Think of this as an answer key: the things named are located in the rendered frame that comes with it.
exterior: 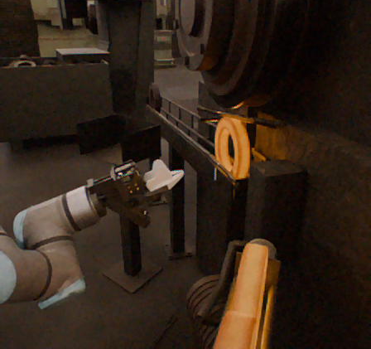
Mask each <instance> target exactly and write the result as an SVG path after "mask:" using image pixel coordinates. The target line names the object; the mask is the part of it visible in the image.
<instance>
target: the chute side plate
mask: <svg viewBox="0 0 371 349"><path fill-rule="evenodd" d="M145 109H146V116H147V118H148V122H151V123H154V124H160V125H161V136H162V137H163V138H164V139H165V140H166V141H167V142H168V137H169V138H170V140H171V146H172V147H173V148H174V149H175V150H176V151H177V152H178V153H179V154H180V155H181V156H182V157H183V158H184V159H185V160H186V161H187V162H188V163H189V164H190V165H191V167H192V168H193V169H194V170H195V171H196V172H197V173H198V175H200V176H201V177H202V178H203V179H204V180H205V181H206V182H207V184H208V185H209V186H210V188H211V189H212V190H213V191H214V193H215V194H216V195H217V197H218V198H219V190H221V191H222V192H223V193H224V194H225V195H226V196H227V198H228V199H229V205H228V210H229V211H230V212H232V210H233V197H234V183H233V182H232V181H231V180H230V179H229V178H228V177H227V176H225V175H224V174H223V173H222V172H221V170H220V169H219V168H218V167H217V166H216V165H215V164H214V163H213V162H212V161H211V160H210V159H209V158H208V157H207V156H206V155H204V154H203V153H202V152H201V151H200V150H199V149H198V148H197V147H196V146H195V145H194V144H193V143H191V142H190V141H189V140H187V139H186V138H185V137H184V136H182V135H181V134H180V133H179V132H177V131H176V130H175V129H174V128H172V127H171V126H170V125H168V124H167V123H166V122H164V121H163V120H162V119H161V118H159V117H158V116H157V115H156V114H154V113H153V112H152V111H151V110H150V109H149V108H148V107H147V106H145ZM215 169H216V173H215V179H214V170H215Z"/></svg>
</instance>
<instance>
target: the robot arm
mask: <svg viewBox="0 0 371 349"><path fill-rule="evenodd" d="M127 163H129V164H128V165H125V164H127ZM122 165H125V166H123V167H121V166H122ZM110 173H111V175H109V176H106V177H101V178H99V179H97V180H94V179H93V178H91V179H89V180H87V183H88V185H87V186H82V187H79V188H77V189H74V190H73V191H69V192H67V193H65V194H63V195H60V196H57V197H55V198H52V199H50V200H48V201H44V202H42V203H40V204H38V205H35V206H30V207H28V208H27V209H26V210H24V211H21V212H19V213H18V214H17V215H16V217H15V219H14V222H13V231H14V235H15V236H16V238H17V239H16V241H17V243H18V245H19V247H20V248H21V249H20V248H18V246H17V244H16V243H15V242H14V240H13V239H12V237H11V236H10V235H9V234H8V233H6V232H5V231H4V229H3V228H2V227H1V226H0V304H8V303H23V302H37V301H39V307H41V309H42V310H48V309H52V308H56V307H58V306H60V305H62V304H65V303H68V302H70V301H72V299H74V298H76V297H78V296H80V295H81V294H82V293H83V292H84V291H85V288H86V286H85V281H84V275H83V272H82V269H81V267H80V262H79V258H78V255H77V252H76V248H75V243H74V240H73V236H72V235H73V234H75V233H77V232H79V231H82V230H84V229H86V228H89V227H90V226H92V225H96V224H98V223H100V222H101V217H103V216H106V215H107V211H106V207H107V208H108V209H110V210H112V211H114V212H116V213H118V214H119V215H121V216H123V217H125V218H127V219H128V220H130V221H132V222H134V223H135V224H137V225H139V226H141V227H142V228H144V229H146V228H147V227H148V225H149V224H150V223H151V222H152V221H151V217H150V214H149V212H148V211H147V210H145V209H143V208H141V207H140V205H143V204H145V203H148V202H149V201H153V200H155V199H157V198H158V197H159V196H161V195H163V194H164V193H165V192H167V191H168V190H169V189H170V188H172V187H173V186H174V185H175V184H176V183H177V182H178V181H179V180H180V179H181V177H182V176H183V175H185V174H184V172H183V171H174V172H170V171H169V170H168V168H167V167H166V165H165V164H164V163H163V161H161V160H156V161H154V162H153V164H152V170H151V171H150V172H149V173H147V174H146V175H145V176H144V178H142V177H141V173H140V172H139V170H138V167H137V166H136V164H135V162H134V161H133V160H130V161H128V162H125V163H122V164H120V165H117V166H116V167H112V171H111V172H110ZM148 188H149V190H148Z"/></svg>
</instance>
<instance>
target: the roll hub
mask: <svg viewBox="0 0 371 349"><path fill-rule="evenodd" d="M233 10H234V0H176V19H178V23H179V26H178V29H176V34H177V40H178V44H179V48H180V52H181V57H182V59H183V56H188V65H187V68H188V69H189V70H193V71H195V70H213V69H214V68H215V67H216V66H217V65H218V64H219V63H220V61H221V59H222V57H223V55H224V52H225V49H226V46H227V44H228V41H229V34H230V30H231V25H232V18H233ZM199 43H204V47H205V50H204V54H199V53H198V44H199Z"/></svg>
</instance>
